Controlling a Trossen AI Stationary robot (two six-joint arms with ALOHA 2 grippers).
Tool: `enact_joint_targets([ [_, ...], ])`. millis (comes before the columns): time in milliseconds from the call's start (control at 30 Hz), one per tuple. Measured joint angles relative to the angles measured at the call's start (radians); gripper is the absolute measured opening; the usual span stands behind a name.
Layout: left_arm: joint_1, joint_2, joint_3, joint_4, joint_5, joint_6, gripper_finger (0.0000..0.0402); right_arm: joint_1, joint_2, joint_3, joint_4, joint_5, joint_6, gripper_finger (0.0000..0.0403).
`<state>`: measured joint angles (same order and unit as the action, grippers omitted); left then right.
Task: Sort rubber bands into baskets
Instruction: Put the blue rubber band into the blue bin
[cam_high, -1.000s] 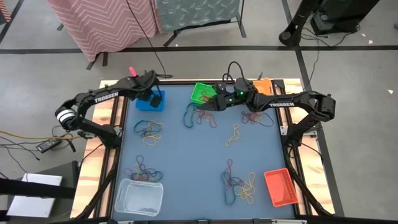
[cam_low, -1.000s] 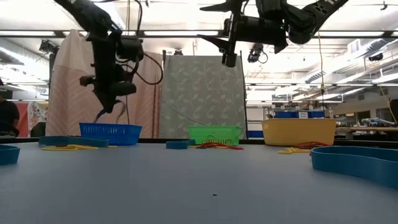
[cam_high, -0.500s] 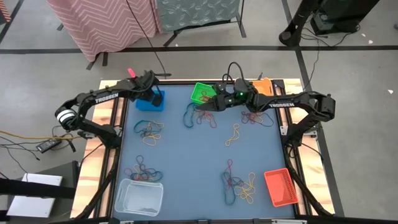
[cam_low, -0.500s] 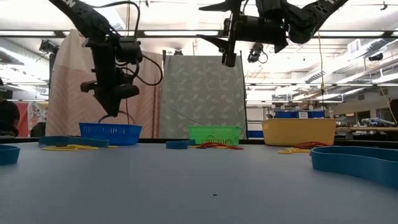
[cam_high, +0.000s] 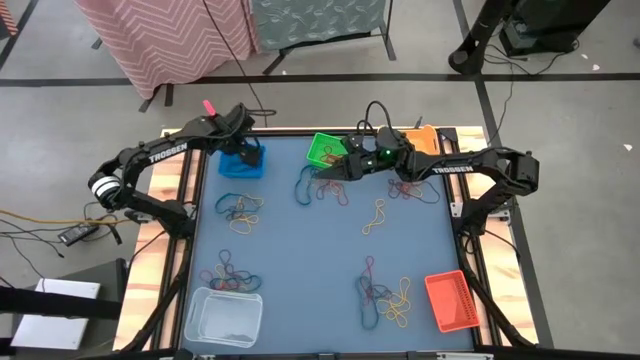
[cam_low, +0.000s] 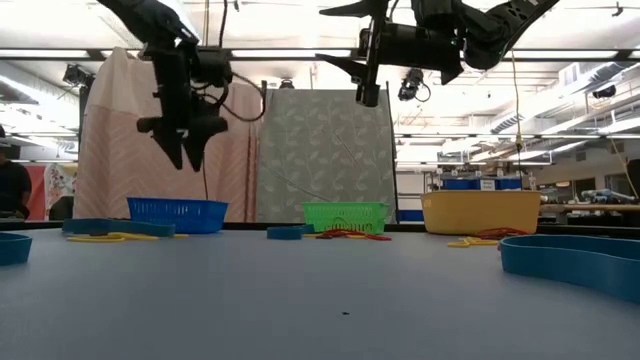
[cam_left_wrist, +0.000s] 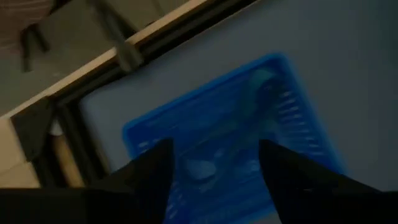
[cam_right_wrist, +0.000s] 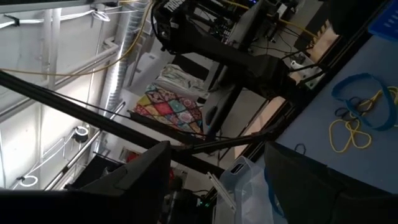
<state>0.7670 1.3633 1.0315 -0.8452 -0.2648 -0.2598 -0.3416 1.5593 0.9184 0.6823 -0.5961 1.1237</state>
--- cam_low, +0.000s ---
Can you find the pale blue device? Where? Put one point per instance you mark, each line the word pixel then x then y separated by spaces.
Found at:
pixel 607 195

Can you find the blue storage bin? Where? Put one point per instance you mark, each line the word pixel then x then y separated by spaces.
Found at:
pixel 509 184
pixel 460 184

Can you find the blue plastic basket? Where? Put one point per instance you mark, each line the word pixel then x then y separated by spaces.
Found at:
pixel 175 215

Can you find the black ceiling speaker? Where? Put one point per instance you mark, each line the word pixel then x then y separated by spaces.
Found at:
pixel 605 91

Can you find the red cloth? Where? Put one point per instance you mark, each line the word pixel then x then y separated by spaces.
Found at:
pixel 36 190

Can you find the black ceiling-hung camera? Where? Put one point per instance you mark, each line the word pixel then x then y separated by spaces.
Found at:
pixel 411 82

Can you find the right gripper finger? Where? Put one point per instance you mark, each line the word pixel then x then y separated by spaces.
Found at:
pixel 355 9
pixel 357 70

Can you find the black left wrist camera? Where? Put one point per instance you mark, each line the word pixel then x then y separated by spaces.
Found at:
pixel 212 67

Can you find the small black mounted camera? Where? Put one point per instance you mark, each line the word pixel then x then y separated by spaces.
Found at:
pixel 286 84

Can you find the black overhead rig bar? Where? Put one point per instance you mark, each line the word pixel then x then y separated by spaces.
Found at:
pixel 94 53

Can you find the black chair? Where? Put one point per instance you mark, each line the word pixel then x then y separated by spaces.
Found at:
pixel 62 209

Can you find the wide blue rubber band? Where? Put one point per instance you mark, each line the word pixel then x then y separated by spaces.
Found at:
pixel 115 227
pixel 285 233
pixel 15 250
pixel 575 265

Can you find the blue crate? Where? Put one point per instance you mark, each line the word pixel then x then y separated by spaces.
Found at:
pixel 411 215

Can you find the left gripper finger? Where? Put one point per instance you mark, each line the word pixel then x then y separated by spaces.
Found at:
pixel 172 147
pixel 197 147

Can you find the person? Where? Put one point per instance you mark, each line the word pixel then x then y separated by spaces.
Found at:
pixel 12 185

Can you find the yellow plastic basket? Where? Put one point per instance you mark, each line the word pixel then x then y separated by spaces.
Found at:
pixel 480 212

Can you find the black cloth stand frame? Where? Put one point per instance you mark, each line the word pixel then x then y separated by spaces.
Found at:
pixel 392 150

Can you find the black spotlight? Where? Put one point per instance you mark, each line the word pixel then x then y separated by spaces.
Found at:
pixel 75 75

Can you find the grey leaf-print cloth screen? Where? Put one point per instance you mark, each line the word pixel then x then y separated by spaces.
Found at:
pixel 325 155

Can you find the pink chevron cloth screen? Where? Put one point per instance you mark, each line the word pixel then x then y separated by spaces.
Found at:
pixel 115 165

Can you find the floral cloth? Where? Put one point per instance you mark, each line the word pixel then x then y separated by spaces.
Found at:
pixel 60 180

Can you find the green plastic basket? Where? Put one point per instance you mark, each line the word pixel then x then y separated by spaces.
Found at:
pixel 315 215

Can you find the wooden side table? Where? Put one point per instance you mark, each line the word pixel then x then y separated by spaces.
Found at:
pixel 590 207

